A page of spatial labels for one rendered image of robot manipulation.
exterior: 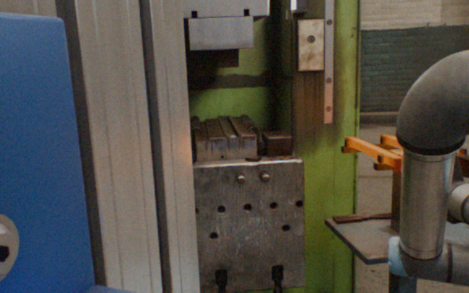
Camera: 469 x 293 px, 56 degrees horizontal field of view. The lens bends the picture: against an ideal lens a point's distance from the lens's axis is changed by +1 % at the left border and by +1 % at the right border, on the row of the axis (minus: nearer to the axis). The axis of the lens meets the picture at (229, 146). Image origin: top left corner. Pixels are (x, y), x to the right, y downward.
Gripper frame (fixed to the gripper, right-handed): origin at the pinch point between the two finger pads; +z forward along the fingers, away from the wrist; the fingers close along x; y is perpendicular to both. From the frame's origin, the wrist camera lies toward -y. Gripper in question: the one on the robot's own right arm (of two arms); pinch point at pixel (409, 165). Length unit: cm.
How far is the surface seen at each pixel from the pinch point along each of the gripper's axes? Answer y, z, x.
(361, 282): 97, 109, 41
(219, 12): -41, 42, -39
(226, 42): -32, 42, -38
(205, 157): 4, 43, -46
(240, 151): 3, 42, -34
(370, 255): 26.4, 6.5, -6.1
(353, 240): 26.4, 16.6, -6.2
